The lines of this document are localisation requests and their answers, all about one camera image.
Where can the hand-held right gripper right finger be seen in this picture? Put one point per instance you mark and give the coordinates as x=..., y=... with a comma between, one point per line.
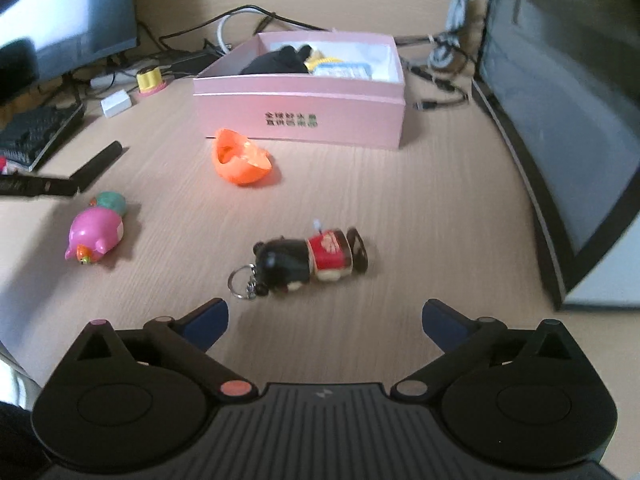
x=442, y=324

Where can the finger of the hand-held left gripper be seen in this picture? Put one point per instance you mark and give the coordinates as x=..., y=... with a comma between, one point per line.
x=35, y=186
x=100, y=162

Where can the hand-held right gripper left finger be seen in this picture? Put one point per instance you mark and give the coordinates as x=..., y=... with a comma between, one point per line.
x=205, y=321

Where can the small white box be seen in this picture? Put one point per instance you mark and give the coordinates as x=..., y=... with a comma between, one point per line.
x=116, y=104

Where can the pink pig toy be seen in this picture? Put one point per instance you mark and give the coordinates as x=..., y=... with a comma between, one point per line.
x=95, y=232

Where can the yellow pink toy jar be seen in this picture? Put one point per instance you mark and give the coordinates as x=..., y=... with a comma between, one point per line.
x=150, y=80

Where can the orange helmet toy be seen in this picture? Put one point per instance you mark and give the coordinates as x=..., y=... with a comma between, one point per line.
x=240, y=170

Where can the black plush toy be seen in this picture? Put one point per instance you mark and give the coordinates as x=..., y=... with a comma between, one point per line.
x=275, y=62

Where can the pink cardboard box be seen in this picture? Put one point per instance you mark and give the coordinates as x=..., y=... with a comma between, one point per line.
x=300, y=110

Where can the yellow corn toy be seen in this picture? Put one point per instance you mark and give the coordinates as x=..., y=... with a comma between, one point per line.
x=322, y=61

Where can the blue white tissue pack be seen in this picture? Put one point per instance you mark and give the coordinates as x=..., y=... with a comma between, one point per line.
x=345, y=71

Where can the wooden desktop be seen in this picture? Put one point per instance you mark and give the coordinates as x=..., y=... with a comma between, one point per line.
x=450, y=210

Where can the black keyboard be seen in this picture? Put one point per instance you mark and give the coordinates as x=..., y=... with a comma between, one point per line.
x=35, y=135

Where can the white power strip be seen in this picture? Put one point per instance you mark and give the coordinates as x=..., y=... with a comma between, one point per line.
x=102, y=80

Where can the black power adapter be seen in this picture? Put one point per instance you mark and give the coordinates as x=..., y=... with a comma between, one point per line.
x=192, y=62

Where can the black computer monitor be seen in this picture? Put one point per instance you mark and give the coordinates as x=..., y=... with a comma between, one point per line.
x=75, y=10

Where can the dark cloth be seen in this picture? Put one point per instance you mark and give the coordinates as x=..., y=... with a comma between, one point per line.
x=15, y=440

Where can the right curved monitor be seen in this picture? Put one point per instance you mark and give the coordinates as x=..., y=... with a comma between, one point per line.
x=575, y=110

